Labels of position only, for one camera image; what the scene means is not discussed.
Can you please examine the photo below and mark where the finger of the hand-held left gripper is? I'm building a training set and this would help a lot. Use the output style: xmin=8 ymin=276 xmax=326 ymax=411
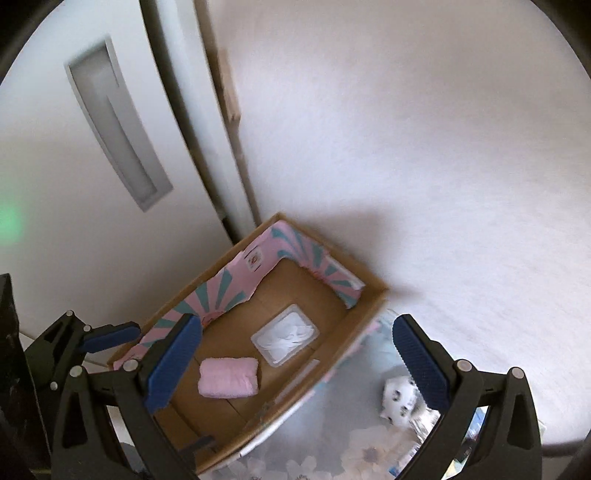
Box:
xmin=23 ymin=311 xmax=142 ymax=394

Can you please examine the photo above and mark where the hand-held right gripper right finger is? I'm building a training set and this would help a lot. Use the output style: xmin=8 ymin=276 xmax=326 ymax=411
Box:
xmin=392 ymin=314 xmax=544 ymax=480

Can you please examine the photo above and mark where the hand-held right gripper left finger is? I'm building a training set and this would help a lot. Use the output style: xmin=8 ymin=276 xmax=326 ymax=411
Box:
xmin=51 ymin=314 xmax=218 ymax=480

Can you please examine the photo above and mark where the white ink-print tissue pack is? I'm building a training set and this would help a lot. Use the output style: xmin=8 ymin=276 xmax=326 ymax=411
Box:
xmin=379 ymin=375 xmax=432 ymax=428

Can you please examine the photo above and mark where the cardboard box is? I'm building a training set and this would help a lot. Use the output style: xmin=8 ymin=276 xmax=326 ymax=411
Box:
xmin=107 ymin=212 xmax=389 ymax=476

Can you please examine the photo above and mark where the pink rolled towel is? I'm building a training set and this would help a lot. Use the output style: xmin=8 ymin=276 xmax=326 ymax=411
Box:
xmin=198 ymin=357 xmax=260 ymax=398

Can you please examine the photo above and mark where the clear plastic packet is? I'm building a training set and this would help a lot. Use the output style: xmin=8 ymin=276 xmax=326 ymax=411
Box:
xmin=250 ymin=304 xmax=321 ymax=367

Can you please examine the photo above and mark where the narrow white door panel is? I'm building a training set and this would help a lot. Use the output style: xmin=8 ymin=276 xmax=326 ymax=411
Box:
xmin=148 ymin=0 xmax=257 ymax=234

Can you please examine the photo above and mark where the wooden trim strip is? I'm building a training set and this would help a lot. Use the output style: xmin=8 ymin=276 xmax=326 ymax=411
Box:
xmin=196 ymin=0 xmax=259 ymax=224

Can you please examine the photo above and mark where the grey recessed door handle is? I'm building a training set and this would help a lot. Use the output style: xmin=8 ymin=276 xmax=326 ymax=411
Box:
xmin=65 ymin=37 xmax=174 ymax=212

